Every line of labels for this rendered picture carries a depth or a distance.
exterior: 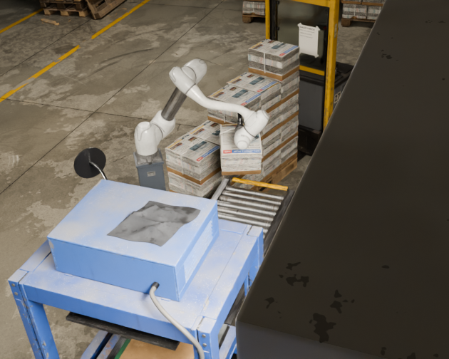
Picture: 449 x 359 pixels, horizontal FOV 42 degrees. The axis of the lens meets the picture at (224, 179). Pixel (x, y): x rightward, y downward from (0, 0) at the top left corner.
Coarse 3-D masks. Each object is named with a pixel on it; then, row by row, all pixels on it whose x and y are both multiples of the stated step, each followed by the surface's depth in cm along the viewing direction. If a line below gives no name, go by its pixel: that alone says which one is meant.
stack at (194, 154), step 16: (272, 112) 526; (208, 128) 504; (272, 128) 535; (176, 144) 484; (192, 144) 483; (208, 144) 482; (272, 144) 543; (176, 160) 479; (192, 160) 464; (208, 160) 471; (272, 160) 553; (176, 176) 488; (192, 176) 474; (224, 176) 497; (256, 176) 538; (272, 176) 566; (192, 192) 485; (208, 192) 486
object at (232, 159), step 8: (256, 136) 419; (224, 144) 414; (232, 144) 414; (256, 144) 414; (224, 152) 409; (232, 152) 408; (240, 152) 408; (248, 152) 408; (256, 152) 409; (224, 160) 413; (232, 160) 414; (240, 160) 415; (248, 160) 415; (256, 160) 415; (224, 168) 420; (232, 168) 421; (240, 168) 421; (248, 168) 421; (256, 168) 421
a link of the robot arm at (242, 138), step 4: (244, 128) 383; (236, 132) 389; (240, 132) 384; (244, 132) 382; (248, 132) 382; (236, 136) 385; (240, 136) 382; (244, 136) 382; (248, 136) 383; (252, 136) 384; (236, 140) 383; (240, 140) 380; (244, 140) 380; (248, 140) 381; (236, 144) 382; (240, 144) 381; (244, 144) 381; (248, 144) 382; (240, 148) 383; (244, 148) 383
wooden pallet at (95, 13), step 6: (90, 0) 996; (96, 0) 1016; (102, 0) 1032; (108, 0) 1046; (114, 0) 1067; (120, 0) 1064; (90, 6) 994; (102, 6) 1030; (108, 6) 1026; (114, 6) 1043; (96, 12) 1000; (102, 12) 1006; (96, 18) 1003
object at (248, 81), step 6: (246, 72) 540; (234, 78) 529; (240, 78) 528; (246, 78) 528; (252, 78) 527; (258, 78) 526; (264, 78) 526; (234, 84) 519; (240, 84) 518; (246, 84) 518; (252, 84) 517; (258, 84) 517; (264, 84) 516; (270, 84) 516; (252, 90) 506; (258, 90) 505
